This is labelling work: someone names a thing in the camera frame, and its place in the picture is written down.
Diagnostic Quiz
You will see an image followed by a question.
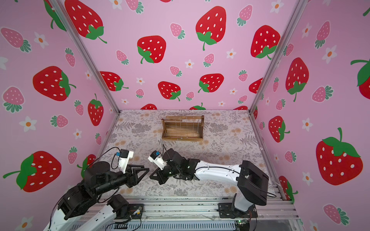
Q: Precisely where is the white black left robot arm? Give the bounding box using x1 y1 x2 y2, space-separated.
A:
45 161 149 231

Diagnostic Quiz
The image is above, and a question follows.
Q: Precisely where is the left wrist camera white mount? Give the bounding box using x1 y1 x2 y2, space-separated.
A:
116 149 134 173

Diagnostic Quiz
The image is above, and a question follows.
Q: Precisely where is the aluminium corner frame post left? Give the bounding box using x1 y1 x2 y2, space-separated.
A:
50 0 121 115

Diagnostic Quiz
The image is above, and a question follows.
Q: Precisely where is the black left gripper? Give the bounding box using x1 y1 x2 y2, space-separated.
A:
94 164 149 198

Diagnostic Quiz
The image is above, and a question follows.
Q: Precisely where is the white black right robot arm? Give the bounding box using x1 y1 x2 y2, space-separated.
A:
148 149 269 212

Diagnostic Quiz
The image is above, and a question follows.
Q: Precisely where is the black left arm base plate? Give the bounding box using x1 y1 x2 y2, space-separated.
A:
101 204 144 220

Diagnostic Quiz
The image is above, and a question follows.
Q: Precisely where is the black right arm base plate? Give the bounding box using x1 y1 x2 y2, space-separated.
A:
217 203 258 219

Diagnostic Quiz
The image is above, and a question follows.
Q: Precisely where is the aluminium corner frame post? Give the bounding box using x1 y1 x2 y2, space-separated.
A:
50 0 121 115
249 0 308 114

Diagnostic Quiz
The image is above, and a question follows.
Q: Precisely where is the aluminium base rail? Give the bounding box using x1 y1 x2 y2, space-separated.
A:
56 195 303 231

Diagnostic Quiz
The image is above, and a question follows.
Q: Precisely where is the wooden jewelry display stand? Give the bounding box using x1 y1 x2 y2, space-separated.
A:
161 116 205 142

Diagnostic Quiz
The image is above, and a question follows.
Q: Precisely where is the aluminium corner frame post right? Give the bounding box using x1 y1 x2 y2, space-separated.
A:
249 0 308 114

